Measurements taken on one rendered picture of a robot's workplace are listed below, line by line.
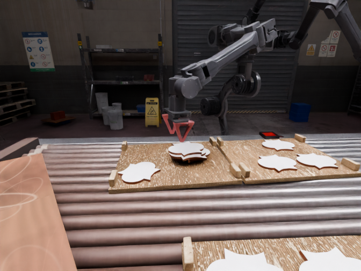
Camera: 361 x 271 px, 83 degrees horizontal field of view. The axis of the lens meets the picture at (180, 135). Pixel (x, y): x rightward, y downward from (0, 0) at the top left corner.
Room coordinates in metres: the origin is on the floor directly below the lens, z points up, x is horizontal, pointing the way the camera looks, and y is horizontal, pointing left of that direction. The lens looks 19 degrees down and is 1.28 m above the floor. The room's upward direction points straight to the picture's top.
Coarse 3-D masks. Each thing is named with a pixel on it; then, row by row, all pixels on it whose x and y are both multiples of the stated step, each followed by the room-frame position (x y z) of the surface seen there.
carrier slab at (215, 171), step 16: (160, 144) 0.87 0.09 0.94; (208, 144) 0.87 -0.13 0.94; (128, 160) 0.70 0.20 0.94; (144, 160) 0.70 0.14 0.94; (160, 160) 0.70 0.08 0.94; (208, 160) 0.70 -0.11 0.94; (224, 160) 0.70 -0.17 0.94; (160, 176) 0.59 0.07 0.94; (176, 176) 0.59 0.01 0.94; (192, 176) 0.59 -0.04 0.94; (208, 176) 0.59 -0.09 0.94; (224, 176) 0.59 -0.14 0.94; (112, 192) 0.51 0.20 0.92
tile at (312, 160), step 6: (300, 156) 0.72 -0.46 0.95; (306, 156) 0.72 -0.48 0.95; (312, 156) 0.72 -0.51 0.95; (318, 156) 0.72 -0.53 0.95; (324, 156) 0.72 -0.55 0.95; (300, 162) 0.67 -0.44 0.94; (306, 162) 0.67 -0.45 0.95; (312, 162) 0.67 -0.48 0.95; (318, 162) 0.67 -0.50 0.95; (324, 162) 0.67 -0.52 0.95; (330, 162) 0.67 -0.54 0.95; (318, 168) 0.63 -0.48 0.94; (336, 168) 0.64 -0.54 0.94
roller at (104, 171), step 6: (360, 162) 0.72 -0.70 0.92; (108, 168) 0.67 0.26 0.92; (114, 168) 0.67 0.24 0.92; (360, 168) 0.70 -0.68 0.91; (48, 174) 0.64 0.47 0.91; (54, 174) 0.64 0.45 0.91; (60, 174) 0.64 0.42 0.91; (66, 174) 0.64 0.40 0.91; (72, 174) 0.64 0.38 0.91; (78, 174) 0.64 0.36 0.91; (84, 174) 0.65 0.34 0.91; (90, 174) 0.65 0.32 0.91; (96, 174) 0.65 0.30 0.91; (102, 174) 0.65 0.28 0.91; (108, 174) 0.65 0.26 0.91
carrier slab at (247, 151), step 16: (224, 144) 0.87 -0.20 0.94; (240, 144) 0.87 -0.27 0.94; (256, 144) 0.87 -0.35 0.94; (304, 144) 0.87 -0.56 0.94; (240, 160) 0.70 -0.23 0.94; (256, 160) 0.70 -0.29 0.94; (336, 160) 0.70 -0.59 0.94; (256, 176) 0.59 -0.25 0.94; (272, 176) 0.59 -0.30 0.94; (288, 176) 0.59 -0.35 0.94; (304, 176) 0.59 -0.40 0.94; (320, 176) 0.59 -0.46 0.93; (336, 176) 0.60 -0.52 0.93; (352, 176) 0.61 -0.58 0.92
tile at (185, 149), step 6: (174, 144) 0.76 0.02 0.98; (180, 144) 0.76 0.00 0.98; (186, 144) 0.76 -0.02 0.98; (192, 144) 0.76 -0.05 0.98; (198, 144) 0.76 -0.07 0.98; (174, 150) 0.70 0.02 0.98; (180, 150) 0.70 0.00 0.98; (186, 150) 0.70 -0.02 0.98; (192, 150) 0.70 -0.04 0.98; (198, 150) 0.70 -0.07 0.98
